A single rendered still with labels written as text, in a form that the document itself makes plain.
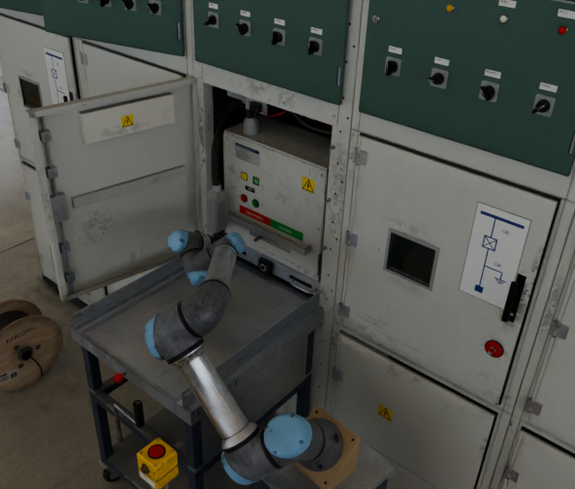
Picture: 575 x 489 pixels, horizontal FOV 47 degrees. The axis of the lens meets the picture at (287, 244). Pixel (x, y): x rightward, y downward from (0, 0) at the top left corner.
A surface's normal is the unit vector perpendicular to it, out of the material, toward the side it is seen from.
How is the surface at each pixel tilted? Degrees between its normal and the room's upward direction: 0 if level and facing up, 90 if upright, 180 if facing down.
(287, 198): 90
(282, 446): 37
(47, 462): 0
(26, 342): 90
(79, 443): 0
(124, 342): 0
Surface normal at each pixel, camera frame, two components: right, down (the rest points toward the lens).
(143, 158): 0.63, 0.44
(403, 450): -0.64, 0.40
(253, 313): 0.04, -0.84
